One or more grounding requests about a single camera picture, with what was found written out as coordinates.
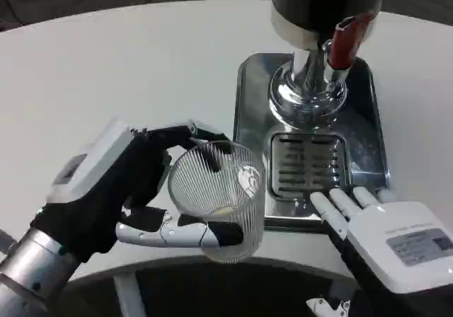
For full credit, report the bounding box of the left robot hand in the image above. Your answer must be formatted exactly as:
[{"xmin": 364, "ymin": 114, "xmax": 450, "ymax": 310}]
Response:
[{"xmin": 30, "ymin": 118, "xmax": 246, "ymax": 265}]

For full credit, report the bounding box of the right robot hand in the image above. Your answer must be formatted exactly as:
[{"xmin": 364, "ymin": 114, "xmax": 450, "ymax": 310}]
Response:
[{"xmin": 306, "ymin": 185, "xmax": 453, "ymax": 317}]

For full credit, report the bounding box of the clear ribbed glass cup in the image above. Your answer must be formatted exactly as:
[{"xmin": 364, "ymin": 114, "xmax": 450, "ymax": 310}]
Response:
[{"xmin": 167, "ymin": 140, "xmax": 267, "ymax": 264}]

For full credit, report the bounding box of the white table leg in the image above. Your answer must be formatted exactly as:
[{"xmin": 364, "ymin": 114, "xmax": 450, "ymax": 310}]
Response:
[{"xmin": 112, "ymin": 270, "xmax": 147, "ymax": 317}]

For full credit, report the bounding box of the steel drain grid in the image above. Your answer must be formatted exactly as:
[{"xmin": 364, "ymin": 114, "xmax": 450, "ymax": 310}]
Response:
[{"xmin": 270, "ymin": 132, "xmax": 352, "ymax": 198}]

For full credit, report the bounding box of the steel drip tray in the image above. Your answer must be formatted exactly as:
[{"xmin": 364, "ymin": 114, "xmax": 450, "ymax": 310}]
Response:
[{"xmin": 232, "ymin": 52, "xmax": 392, "ymax": 234}]

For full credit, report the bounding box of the black steel drink dispenser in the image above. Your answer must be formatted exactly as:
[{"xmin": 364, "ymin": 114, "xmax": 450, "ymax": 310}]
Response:
[{"xmin": 267, "ymin": 0, "xmax": 387, "ymax": 120}]

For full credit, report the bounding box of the red tap handle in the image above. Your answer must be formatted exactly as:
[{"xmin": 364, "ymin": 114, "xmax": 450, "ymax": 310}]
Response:
[{"xmin": 326, "ymin": 11, "xmax": 376, "ymax": 71}]

